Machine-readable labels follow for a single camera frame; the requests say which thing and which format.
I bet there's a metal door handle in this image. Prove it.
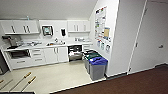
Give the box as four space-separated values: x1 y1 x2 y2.
158 44 165 50

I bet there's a white drawer unit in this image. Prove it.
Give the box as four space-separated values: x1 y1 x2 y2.
82 42 94 53
29 48 46 66

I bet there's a stainless steel refrigerator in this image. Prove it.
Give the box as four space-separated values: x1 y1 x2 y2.
0 49 9 75

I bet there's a grey bin green lid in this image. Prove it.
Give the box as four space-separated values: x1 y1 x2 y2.
83 51 104 73

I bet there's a blue bin sign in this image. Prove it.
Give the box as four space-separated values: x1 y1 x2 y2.
96 39 102 48

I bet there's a white black bin sign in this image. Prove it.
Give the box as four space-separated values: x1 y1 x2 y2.
105 44 111 54

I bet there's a white door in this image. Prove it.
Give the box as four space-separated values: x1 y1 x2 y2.
128 0 168 74

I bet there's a stainless steel dishwasher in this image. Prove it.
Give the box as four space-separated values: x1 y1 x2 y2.
67 44 84 64

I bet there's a chrome sink faucet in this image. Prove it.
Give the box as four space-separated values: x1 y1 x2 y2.
53 37 59 44

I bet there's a white two-door sink cabinet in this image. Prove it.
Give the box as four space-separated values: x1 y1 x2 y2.
43 46 69 65

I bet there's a dishwasher wire rack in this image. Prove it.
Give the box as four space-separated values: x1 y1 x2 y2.
69 51 83 62

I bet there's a large wall poster board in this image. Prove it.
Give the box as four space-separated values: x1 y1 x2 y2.
94 5 108 41

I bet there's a grey bin blue lid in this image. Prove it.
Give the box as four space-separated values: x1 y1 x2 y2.
88 56 109 81

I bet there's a white three-door wall cabinet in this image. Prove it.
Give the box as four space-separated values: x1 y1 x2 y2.
67 19 92 33

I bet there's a wide white drawer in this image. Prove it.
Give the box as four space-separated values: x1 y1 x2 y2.
9 58 33 69

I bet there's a black wall soap dispenser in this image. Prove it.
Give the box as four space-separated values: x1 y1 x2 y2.
60 28 67 38

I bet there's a green bin sign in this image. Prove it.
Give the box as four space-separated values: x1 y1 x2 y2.
100 41 106 51

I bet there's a black coffee machine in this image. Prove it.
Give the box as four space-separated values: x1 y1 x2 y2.
2 34 23 50

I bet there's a built-in black microwave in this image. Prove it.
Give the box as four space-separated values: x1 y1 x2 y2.
8 49 31 60

